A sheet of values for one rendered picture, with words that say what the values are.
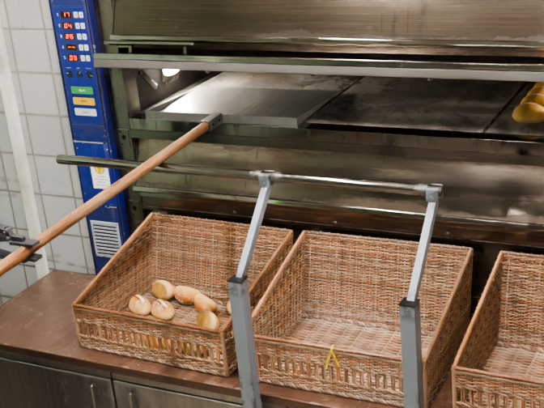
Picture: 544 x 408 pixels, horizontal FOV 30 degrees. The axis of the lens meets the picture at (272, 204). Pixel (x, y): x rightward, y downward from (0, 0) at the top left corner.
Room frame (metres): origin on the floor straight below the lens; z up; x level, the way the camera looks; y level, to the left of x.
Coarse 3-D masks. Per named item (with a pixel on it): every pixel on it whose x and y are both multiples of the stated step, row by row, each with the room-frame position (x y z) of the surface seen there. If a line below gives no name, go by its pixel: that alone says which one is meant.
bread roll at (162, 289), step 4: (160, 280) 3.11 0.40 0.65; (164, 280) 3.11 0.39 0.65; (156, 284) 3.11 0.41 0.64; (160, 284) 3.09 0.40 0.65; (164, 284) 3.08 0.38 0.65; (168, 284) 3.08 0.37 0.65; (152, 288) 3.12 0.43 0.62; (156, 288) 3.10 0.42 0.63; (160, 288) 3.08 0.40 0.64; (164, 288) 3.07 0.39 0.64; (168, 288) 3.06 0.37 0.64; (172, 288) 3.07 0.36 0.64; (156, 292) 3.09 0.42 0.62; (160, 292) 3.08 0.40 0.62; (164, 292) 3.06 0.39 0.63; (168, 292) 3.06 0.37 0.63; (172, 292) 3.06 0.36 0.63; (156, 296) 3.09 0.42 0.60; (160, 296) 3.07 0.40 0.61; (164, 296) 3.06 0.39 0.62; (168, 296) 3.05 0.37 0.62; (172, 296) 3.07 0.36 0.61
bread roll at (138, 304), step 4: (136, 296) 3.02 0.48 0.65; (140, 296) 3.02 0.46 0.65; (144, 296) 3.03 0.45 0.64; (132, 300) 3.02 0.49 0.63; (136, 300) 3.00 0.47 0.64; (140, 300) 3.00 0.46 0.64; (144, 300) 3.00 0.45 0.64; (148, 300) 3.02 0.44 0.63; (132, 304) 3.00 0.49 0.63; (136, 304) 2.99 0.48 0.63; (140, 304) 2.99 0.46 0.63; (144, 304) 2.99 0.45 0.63; (148, 304) 2.99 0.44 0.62; (132, 308) 3.00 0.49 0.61; (136, 308) 2.98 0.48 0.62; (140, 308) 2.98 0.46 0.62; (144, 308) 2.98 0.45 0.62; (148, 308) 2.98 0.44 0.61; (136, 312) 2.98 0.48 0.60; (140, 312) 2.98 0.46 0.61; (144, 312) 2.98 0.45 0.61; (148, 312) 2.99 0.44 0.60
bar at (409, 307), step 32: (64, 160) 2.95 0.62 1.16; (96, 160) 2.89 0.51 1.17; (128, 160) 2.85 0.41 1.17; (416, 192) 2.41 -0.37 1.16; (256, 224) 2.54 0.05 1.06; (416, 256) 2.30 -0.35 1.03; (416, 288) 2.23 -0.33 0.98; (416, 320) 2.19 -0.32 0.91; (416, 352) 2.19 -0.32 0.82; (256, 384) 2.43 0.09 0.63; (416, 384) 2.19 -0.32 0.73
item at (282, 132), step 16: (144, 128) 3.26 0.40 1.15; (160, 128) 3.23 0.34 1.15; (176, 128) 3.20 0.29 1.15; (192, 128) 3.17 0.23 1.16; (224, 128) 3.11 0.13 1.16; (240, 128) 3.08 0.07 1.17; (256, 128) 3.05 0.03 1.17; (272, 128) 3.03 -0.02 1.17; (288, 128) 3.00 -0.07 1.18; (304, 128) 2.98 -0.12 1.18; (320, 128) 2.96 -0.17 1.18; (336, 128) 2.94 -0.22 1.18; (352, 128) 2.93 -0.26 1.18; (368, 128) 2.91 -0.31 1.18; (384, 128) 2.90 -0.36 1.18; (400, 128) 2.88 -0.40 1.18; (368, 144) 2.87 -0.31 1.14; (384, 144) 2.85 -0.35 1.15; (400, 144) 2.83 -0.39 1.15; (416, 144) 2.80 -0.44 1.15; (432, 144) 2.78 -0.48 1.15; (448, 144) 2.76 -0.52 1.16; (464, 144) 2.73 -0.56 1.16; (480, 144) 2.71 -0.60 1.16; (496, 144) 2.69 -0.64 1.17; (512, 144) 2.67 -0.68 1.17; (528, 144) 2.65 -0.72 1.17
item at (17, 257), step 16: (208, 128) 3.03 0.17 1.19; (176, 144) 2.87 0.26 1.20; (160, 160) 2.77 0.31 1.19; (128, 176) 2.64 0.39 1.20; (112, 192) 2.55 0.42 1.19; (80, 208) 2.44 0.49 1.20; (96, 208) 2.48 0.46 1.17; (64, 224) 2.36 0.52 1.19; (48, 240) 2.29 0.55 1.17; (16, 256) 2.19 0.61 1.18; (0, 272) 2.13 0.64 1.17
